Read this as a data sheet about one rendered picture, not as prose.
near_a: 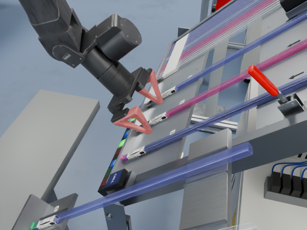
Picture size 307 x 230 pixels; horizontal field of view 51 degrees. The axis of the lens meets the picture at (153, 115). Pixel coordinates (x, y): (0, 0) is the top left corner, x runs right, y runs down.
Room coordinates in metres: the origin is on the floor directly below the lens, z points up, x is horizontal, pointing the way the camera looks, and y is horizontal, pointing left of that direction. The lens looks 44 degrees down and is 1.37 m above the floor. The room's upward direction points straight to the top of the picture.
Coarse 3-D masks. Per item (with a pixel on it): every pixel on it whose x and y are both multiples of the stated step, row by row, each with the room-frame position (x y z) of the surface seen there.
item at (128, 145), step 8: (168, 48) 1.01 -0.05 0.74; (160, 64) 0.91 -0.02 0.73; (160, 72) 0.88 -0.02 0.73; (152, 88) 0.79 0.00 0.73; (144, 104) 0.71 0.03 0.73; (144, 112) 0.68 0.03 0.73; (136, 120) 0.64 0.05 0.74; (128, 136) 0.58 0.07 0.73; (136, 136) 0.59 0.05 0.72; (128, 144) 0.55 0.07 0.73; (120, 152) 0.53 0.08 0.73; (128, 152) 0.53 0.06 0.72; (120, 160) 0.50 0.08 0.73; (112, 168) 0.48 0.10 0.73; (120, 168) 0.48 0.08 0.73
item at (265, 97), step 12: (288, 84) 0.43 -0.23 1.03; (300, 84) 0.41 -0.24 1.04; (264, 96) 0.43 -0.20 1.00; (276, 96) 0.42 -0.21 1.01; (240, 108) 0.44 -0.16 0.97; (204, 120) 0.46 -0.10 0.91; (216, 120) 0.45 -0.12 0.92; (180, 132) 0.47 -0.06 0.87; (192, 132) 0.46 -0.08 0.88; (156, 144) 0.48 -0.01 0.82
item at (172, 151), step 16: (192, 64) 0.79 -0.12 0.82; (176, 80) 0.76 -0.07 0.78; (176, 96) 0.66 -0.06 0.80; (192, 96) 0.61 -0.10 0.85; (160, 112) 0.64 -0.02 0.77; (192, 112) 0.55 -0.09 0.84; (144, 128) 0.59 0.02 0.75; (160, 128) 0.56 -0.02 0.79; (176, 128) 0.52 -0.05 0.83; (144, 144) 0.53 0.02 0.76; (176, 144) 0.46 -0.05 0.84; (128, 160) 0.49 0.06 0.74; (144, 160) 0.47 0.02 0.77; (160, 160) 0.43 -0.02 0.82
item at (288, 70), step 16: (272, 16) 0.74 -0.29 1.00; (288, 32) 0.62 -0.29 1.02; (304, 32) 0.58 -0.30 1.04; (272, 48) 0.59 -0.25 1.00; (288, 64) 0.50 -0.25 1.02; (304, 64) 0.47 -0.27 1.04; (272, 80) 0.48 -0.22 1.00; (288, 80) 0.45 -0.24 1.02; (304, 96) 0.39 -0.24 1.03; (272, 112) 0.39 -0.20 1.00; (256, 128) 0.37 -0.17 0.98
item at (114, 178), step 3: (120, 171) 0.41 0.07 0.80; (111, 174) 0.42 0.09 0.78; (114, 174) 0.41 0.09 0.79; (117, 174) 0.41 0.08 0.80; (120, 174) 0.40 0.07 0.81; (111, 177) 0.41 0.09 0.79; (114, 177) 0.40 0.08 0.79; (117, 177) 0.40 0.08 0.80; (108, 180) 0.41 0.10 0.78; (111, 180) 0.40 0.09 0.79; (114, 180) 0.39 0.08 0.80; (117, 180) 0.39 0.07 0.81; (108, 183) 0.39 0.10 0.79; (111, 183) 0.39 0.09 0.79; (114, 183) 0.38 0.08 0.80; (105, 186) 0.39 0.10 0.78
